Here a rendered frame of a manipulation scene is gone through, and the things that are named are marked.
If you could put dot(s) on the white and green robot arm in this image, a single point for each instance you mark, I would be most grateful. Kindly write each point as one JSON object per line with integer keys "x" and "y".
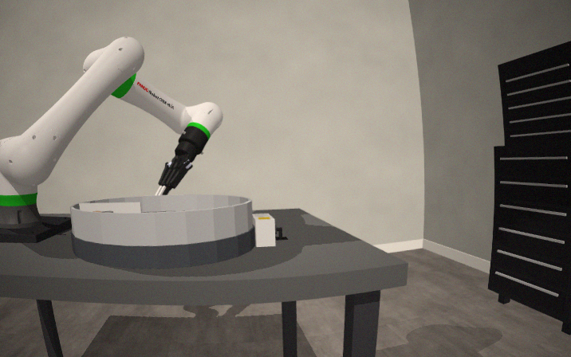
{"x": 30, "y": 158}

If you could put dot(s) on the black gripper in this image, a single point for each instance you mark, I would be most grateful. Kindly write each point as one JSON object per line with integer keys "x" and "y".
{"x": 169, "y": 178}

